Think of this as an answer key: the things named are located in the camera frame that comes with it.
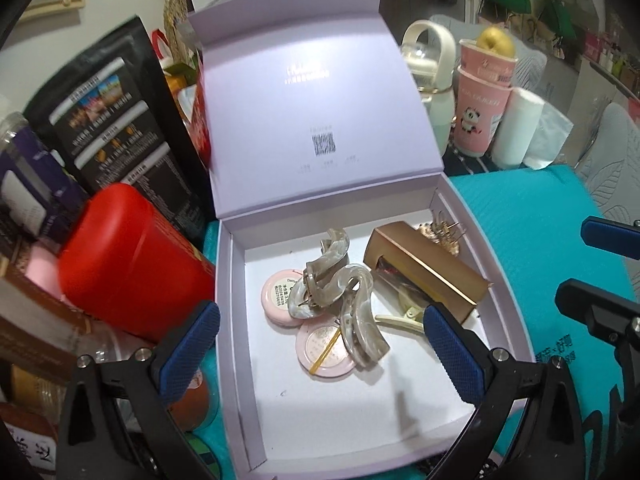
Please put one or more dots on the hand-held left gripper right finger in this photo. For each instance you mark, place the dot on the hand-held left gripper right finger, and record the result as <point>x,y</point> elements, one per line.
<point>455,355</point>

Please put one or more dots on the gold rectangular box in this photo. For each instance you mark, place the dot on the gold rectangular box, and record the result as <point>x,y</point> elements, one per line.
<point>425,260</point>

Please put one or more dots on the row of small bottles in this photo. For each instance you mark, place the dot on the row of small bottles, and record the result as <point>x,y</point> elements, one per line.
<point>610,55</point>

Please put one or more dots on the white plastic pouch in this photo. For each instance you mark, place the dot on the white plastic pouch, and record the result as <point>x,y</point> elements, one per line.
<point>550,135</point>

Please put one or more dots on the small brown jar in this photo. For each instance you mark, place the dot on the small brown jar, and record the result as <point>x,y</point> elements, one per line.
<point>192,400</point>

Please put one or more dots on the red plastic canister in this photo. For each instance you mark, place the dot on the red plastic canister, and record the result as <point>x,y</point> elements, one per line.
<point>130,250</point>

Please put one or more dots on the clear jar orange contents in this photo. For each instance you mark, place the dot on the clear jar orange contents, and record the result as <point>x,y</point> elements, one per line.
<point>35,387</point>

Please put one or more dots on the gold bobby pin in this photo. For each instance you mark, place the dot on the gold bobby pin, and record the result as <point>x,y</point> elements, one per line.
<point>325,357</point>

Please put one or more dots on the pink plastic bottle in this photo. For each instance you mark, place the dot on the pink plastic bottle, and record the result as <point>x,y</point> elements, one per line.
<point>45,272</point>

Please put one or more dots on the cream duckbill hair clip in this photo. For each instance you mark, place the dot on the cream duckbill hair clip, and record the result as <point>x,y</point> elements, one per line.
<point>400,319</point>

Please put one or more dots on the lilac hinged gift box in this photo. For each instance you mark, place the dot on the lilac hinged gift box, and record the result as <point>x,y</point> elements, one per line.
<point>310,85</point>

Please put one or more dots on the clear jar dark blue label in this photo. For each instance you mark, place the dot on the clear jar dark blue label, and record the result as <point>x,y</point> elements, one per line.
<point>30,180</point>

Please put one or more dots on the gold metal hair claw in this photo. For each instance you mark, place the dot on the gold metal hair claw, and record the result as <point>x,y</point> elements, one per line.
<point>440,232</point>

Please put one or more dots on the woven straw fan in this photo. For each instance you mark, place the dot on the woven straw fan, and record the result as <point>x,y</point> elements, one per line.
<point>177,20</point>

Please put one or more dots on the white paper roll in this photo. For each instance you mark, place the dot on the white paper roll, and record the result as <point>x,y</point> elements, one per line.
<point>515,130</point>

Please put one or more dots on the pink round compact white label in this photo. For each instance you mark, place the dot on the pink round compact white label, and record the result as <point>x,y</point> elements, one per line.
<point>277,300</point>

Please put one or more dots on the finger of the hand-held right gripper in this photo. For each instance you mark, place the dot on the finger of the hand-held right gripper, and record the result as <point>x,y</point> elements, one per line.
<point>585,297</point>
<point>610,235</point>

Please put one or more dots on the black printed pouch bag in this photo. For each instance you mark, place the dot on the black printed pouch bag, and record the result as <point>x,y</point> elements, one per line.
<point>115,125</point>

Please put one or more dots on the pink round compact gold pattern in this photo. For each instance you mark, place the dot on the pink round compact gold pattern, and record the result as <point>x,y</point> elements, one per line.
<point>320,345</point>

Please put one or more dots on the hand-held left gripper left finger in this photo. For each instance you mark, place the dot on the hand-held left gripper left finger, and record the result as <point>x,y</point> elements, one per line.
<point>187,355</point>

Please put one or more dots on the red printed packet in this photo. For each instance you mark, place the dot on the red printed packet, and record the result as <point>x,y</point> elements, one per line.
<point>201,110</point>

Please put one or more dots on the green glass jar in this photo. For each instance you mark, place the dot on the green glass jar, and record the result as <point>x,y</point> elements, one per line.
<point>205,455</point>

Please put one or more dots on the pink paper cup panda print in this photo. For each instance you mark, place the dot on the pink paper cup panda print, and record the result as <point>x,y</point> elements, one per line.
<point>480,120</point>

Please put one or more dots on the yellow round fruit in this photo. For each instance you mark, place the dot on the yellow round fruit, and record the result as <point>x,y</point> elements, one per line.
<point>492,42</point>

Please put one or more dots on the grey leaf pattern chair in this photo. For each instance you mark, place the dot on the grey leaf pattern chair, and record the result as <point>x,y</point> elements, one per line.
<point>610,160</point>
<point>532,65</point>

